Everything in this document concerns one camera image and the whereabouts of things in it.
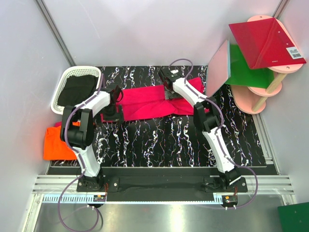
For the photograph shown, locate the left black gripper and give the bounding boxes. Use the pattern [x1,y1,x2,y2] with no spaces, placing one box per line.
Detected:
[97,103,123,127]

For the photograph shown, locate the magenta pink towel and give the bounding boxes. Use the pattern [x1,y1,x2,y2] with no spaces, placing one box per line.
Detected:
[116,85,194,121]

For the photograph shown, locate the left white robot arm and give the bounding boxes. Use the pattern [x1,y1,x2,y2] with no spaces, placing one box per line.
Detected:
[60,85,124,191]

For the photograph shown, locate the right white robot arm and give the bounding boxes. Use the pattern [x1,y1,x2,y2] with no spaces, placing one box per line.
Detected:
[158,68,241,192]

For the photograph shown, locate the white plastic laundry basket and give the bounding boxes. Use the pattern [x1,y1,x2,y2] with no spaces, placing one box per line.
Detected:
[51,66,101,115]

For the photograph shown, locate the black towel in basket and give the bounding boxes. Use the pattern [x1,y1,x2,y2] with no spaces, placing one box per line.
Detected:
[57,75,98,106]

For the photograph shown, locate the pink board with teal edge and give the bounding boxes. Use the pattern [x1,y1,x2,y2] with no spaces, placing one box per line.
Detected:
[206,40,231,97]

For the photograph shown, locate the green plastic sheet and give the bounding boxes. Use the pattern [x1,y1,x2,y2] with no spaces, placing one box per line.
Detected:
[225,44,274,88]

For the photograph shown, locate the pink wooden tiered shelf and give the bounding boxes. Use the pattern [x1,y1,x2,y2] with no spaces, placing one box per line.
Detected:
[226,15,306,114]

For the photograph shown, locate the red plastic sheet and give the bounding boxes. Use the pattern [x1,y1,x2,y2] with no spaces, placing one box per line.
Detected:
[229,18,306,69]

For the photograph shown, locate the dark green board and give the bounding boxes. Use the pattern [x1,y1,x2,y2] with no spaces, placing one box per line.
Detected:
[278,202,309,232]

